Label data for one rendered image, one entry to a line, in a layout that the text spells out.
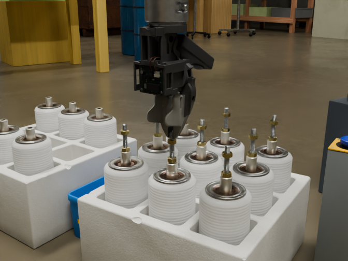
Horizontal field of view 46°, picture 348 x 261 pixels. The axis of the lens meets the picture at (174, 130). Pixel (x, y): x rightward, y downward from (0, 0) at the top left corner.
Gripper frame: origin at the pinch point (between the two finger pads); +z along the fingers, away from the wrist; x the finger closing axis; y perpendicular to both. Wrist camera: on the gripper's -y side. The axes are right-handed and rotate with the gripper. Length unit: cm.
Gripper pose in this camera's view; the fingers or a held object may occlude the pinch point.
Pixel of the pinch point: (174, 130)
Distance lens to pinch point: 78.5
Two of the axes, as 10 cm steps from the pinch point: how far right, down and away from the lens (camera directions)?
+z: 0.0, 9.5, 3.1
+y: -6.0, 2.5, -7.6
